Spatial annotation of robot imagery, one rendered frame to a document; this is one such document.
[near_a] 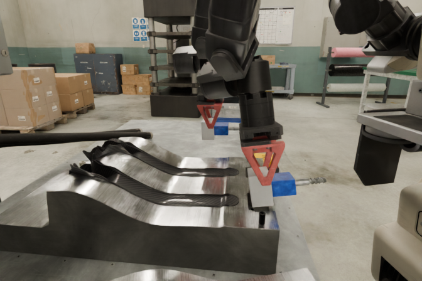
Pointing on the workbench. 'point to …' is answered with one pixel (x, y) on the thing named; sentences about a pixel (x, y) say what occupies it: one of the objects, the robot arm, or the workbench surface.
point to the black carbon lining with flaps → (97, 170)
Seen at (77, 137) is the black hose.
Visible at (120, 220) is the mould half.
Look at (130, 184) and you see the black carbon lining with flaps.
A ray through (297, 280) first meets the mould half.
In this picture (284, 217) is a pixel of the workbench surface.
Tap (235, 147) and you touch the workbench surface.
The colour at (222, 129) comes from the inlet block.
